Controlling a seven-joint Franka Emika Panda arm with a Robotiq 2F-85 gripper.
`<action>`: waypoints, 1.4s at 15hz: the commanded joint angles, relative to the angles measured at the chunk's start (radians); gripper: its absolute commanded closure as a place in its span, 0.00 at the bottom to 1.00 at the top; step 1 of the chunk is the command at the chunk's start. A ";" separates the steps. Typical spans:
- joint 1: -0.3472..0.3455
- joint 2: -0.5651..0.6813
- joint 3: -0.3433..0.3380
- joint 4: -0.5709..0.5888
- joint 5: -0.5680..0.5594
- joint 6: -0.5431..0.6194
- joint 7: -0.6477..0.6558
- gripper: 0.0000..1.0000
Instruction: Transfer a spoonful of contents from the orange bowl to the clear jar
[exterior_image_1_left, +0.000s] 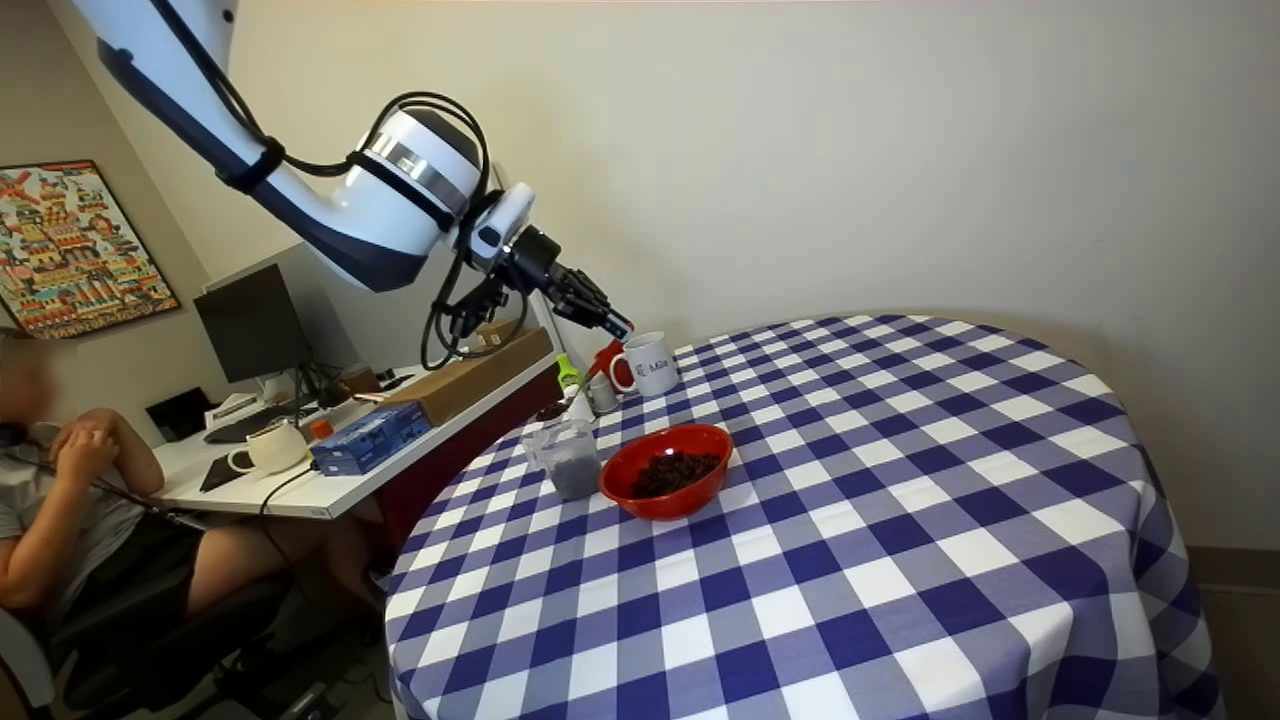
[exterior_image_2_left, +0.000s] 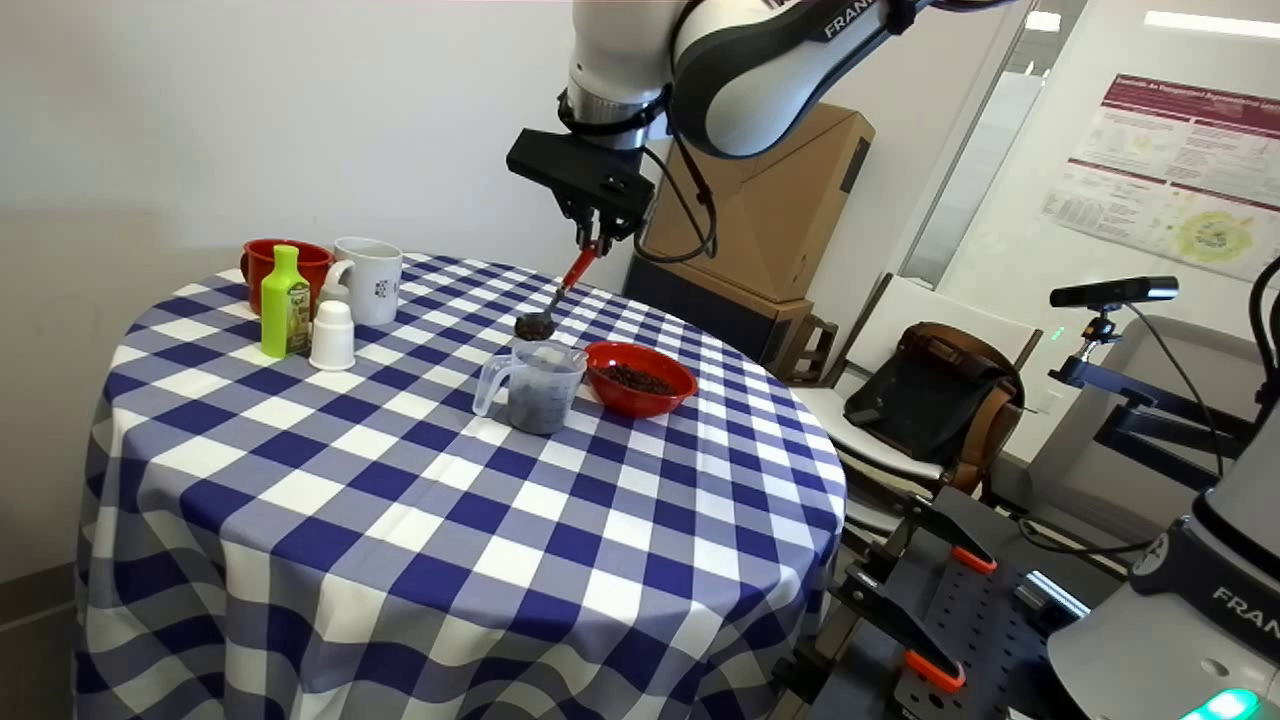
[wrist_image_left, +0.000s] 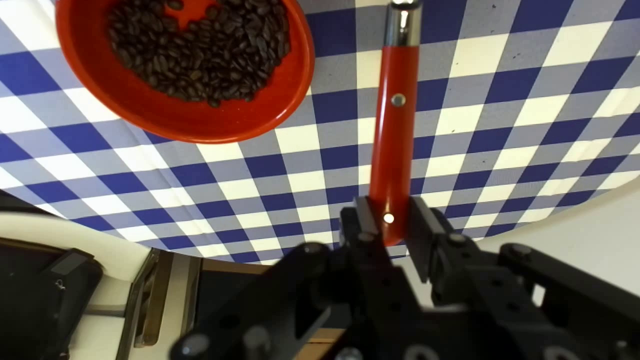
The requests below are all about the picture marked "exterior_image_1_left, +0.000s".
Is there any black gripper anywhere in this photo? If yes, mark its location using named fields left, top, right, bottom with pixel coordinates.
left=501, top=222, right=641, bottom=338

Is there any orange bowl with dark contents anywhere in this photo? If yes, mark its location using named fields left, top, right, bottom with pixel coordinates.
left=595, top=420, right=734, bottom=524

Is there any green plastic bottle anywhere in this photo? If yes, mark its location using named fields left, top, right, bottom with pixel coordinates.
left=556, top=346, right=593, bottom=407

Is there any white printed mug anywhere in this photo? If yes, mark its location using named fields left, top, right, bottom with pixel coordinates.
left=614, top=328, right=685, bottom=399

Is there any long cardboard box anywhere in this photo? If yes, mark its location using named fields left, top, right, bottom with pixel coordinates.
left=376, top=324, right=556, bottom=430

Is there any clear glass cup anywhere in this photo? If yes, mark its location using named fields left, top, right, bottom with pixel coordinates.
left=528, top=414, right=608, bottom=502

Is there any grey leaning board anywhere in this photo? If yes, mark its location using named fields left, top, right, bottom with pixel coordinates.
left=264, top=194, right=598, bottom=430

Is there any blue box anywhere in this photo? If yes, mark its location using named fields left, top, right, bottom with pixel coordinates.
left=313, top=399, right=434, bottom=481

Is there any black computer monitor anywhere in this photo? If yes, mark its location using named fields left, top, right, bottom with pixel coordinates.
left=193, top=258, right=332, bottom=391

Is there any white desk mug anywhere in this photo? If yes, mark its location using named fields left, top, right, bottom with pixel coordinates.
left=225, top=414, right=316, bottom=481

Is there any white desktop device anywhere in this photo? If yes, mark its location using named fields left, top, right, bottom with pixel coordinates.
left=201, top=369, right=313, bottom=442

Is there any blue white checked tablecloth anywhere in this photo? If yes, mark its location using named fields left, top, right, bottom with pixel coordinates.
left=378, top=310, right=1225, bottom=720

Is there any small black desk device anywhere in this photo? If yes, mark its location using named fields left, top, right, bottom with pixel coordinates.
left=139, top=383, right=218, bottom=442

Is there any black office chair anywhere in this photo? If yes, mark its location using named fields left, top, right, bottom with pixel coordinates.
left=0, top=524, right=335, bottom=720

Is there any seated person grey shirt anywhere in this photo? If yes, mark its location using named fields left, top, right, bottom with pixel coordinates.
left=0, top=332, right=391, bottom=642

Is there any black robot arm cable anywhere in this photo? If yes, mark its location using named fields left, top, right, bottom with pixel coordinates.
left=95, top=0, right=533, bottom=377

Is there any white desk red frame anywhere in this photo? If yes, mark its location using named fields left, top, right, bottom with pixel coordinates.
left=120, top=324, right=565, bottom=536

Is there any colourful framed wall picture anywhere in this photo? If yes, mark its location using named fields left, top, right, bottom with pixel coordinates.
left=0, top=157, right=182, bottom=343

